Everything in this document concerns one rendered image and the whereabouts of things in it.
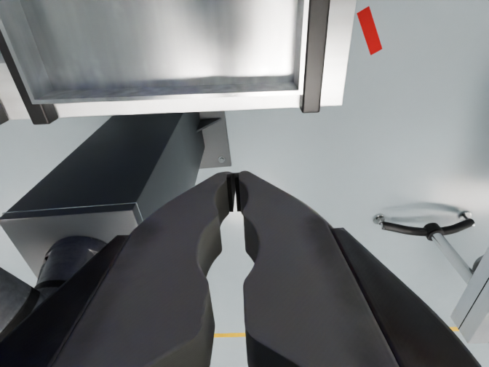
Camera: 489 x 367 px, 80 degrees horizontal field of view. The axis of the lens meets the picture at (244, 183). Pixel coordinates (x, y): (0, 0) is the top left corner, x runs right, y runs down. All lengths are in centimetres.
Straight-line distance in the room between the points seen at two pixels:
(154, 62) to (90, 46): 6
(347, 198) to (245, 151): 57
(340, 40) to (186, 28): 15
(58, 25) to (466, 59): 136
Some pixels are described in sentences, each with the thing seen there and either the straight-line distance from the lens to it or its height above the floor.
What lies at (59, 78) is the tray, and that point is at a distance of 37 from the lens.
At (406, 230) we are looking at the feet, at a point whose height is 11.
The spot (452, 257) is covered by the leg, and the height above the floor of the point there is 29.
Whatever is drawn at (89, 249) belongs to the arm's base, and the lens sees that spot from 60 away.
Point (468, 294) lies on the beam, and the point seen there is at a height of 45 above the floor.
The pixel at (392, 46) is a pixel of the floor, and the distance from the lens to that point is 133.
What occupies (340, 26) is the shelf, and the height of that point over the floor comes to 88.
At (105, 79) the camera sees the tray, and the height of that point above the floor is 88.
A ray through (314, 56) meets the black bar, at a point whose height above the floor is 90.
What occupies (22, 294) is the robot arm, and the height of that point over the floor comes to 93.
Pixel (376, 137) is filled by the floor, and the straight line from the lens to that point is 143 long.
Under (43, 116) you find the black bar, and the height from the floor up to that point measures 90.
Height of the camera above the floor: 120
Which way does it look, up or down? 58 degrees down
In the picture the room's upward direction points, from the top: 180 degrees clockwise
